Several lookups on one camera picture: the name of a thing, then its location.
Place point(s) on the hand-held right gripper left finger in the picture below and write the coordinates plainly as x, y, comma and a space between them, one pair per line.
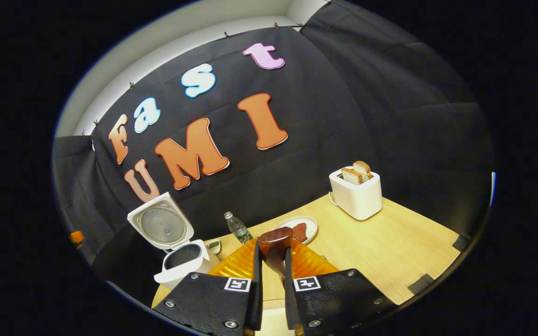
257, 289

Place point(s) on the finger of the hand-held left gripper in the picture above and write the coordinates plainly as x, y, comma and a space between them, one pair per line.
77, 237

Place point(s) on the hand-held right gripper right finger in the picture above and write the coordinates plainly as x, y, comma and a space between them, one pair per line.
290, 298

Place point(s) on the beige rice container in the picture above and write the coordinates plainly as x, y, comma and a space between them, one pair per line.
273, 322

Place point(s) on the dark wooden spoon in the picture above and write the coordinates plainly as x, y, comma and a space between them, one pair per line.
276, 240

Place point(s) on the white rice cooker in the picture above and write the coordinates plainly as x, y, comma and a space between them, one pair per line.
161, 224

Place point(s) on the small white dish with greens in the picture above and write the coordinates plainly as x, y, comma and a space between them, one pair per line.
213, 246

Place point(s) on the clear plastic water bottle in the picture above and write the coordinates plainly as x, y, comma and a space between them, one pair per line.
238, 229

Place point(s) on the white round plate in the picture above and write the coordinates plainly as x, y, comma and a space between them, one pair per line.
310, 224

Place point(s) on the white toaster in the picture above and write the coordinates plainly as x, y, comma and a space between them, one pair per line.
357, 200

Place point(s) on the black tape strip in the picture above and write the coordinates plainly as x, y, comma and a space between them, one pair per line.
421, 283
461, 241

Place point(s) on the black backdrop cloth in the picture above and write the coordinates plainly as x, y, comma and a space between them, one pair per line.
343, 116

